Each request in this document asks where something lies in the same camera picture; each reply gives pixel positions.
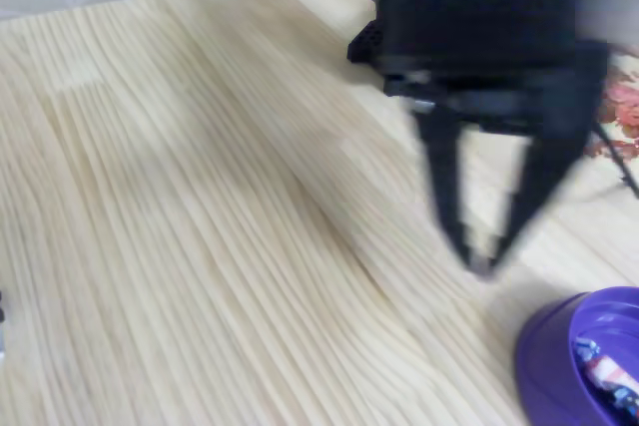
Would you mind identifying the curved black cable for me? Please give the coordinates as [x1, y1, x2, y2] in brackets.
[592, 124, 639, 199]

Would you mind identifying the purple bowl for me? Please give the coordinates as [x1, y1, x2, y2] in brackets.
[515, 285, 639, 426]

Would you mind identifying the floral cloth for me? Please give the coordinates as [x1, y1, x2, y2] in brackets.
[581, 44, 639, 164]

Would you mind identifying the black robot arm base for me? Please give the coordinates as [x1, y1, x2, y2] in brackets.
[346, 19, 388, 68]

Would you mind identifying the candy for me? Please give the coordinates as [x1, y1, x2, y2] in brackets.
[572, 335, 639, 422]

